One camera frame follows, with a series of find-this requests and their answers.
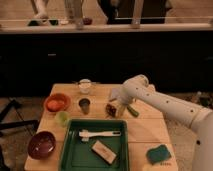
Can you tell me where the dark red grape bunch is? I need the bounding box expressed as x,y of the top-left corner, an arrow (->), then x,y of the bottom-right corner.
106,104 -> 117,117

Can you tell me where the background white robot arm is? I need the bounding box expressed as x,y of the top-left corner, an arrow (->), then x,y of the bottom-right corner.
30,0 -> 49,19

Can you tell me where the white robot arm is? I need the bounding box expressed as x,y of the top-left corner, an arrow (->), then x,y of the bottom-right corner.
109,74 -> 213,171

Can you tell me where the small metal cup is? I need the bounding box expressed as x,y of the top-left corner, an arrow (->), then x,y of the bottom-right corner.
79,98 -> 90,114

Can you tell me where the light green cup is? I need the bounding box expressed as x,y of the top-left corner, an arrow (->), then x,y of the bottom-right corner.
55,111 -> 69,127

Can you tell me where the green cucumber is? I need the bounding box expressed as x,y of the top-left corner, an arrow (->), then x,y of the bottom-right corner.
127,105 -> 139,117

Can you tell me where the grey blue wedge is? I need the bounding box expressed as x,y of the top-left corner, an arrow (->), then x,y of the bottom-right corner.
109,87 -> 122,101

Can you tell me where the wooden block brush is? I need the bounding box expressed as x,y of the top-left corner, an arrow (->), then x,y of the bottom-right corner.
92,140 -> 116,164

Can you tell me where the green plastic tray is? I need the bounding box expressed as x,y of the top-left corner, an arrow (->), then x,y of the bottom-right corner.
58,118 -> 131,171

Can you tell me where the green sponge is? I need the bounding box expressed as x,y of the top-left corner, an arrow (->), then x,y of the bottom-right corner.
146,144 -> 171,165

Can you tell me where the orange bowl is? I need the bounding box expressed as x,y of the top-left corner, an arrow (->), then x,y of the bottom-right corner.
44,93 -> 70,112

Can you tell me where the orange fruit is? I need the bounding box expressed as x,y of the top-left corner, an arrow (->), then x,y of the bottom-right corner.
47,100 -> 64,112

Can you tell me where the dark maroon bowl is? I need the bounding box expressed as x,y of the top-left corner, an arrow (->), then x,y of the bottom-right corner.
28,131 -> 56,160

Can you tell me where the dark red background object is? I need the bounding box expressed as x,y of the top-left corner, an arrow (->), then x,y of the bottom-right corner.
83,18 -> 93,25

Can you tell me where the black folding stand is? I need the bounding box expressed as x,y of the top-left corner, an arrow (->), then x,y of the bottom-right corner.
0,99 -> 41,171

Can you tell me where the dark green background tray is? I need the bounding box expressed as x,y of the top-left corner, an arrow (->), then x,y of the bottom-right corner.
28,20 -> 59,26

